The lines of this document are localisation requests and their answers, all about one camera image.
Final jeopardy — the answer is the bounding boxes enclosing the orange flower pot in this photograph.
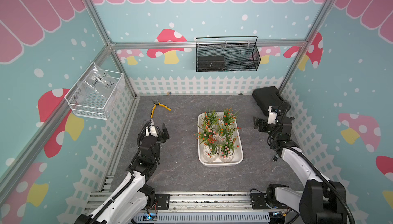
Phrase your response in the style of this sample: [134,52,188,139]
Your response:
[217,123,240,142]
[220,108,239,126]
[202,111,219,128]

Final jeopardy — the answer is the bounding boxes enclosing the pink flower pot twine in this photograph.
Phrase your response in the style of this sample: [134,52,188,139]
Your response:
[197,125,218,146]

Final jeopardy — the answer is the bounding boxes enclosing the pink flower pot back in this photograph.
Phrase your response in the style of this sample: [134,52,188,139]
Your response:
[219,137,239,163]

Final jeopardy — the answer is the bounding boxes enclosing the red flower pot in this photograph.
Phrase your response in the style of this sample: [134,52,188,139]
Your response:
[202,140,219,164]

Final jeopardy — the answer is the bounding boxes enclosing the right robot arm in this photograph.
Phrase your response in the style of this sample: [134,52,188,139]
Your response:
[253,101,355,224]

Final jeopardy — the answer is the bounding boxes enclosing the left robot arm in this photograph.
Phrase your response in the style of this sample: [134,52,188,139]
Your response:
[75,120,170,224]

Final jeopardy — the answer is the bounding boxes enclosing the white storage tray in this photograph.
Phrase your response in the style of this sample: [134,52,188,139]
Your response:
[196,108,244,167]

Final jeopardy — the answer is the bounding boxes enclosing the black box in basket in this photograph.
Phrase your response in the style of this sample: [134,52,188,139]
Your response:
[196,56,225,72]

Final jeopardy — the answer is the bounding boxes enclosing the black tool case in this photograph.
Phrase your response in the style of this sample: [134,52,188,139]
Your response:
[252,86,286,117]

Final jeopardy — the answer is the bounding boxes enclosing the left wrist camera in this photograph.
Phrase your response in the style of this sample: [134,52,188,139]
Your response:
[145,125,158,138]

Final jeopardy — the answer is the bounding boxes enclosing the yellow handled pliers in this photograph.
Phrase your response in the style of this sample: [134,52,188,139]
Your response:
[150,100,172,119]

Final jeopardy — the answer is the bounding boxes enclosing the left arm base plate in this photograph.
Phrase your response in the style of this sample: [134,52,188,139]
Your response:
[145,194,171,211]

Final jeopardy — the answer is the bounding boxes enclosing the clear acrylic wall box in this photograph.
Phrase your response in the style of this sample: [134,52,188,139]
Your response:
[64,62,125,120]

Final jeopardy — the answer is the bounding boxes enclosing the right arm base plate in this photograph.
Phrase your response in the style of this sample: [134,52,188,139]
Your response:
[249,192,289,211]

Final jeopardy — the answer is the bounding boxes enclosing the black wire wall basket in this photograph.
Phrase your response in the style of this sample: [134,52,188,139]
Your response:
[195,36,261,72]

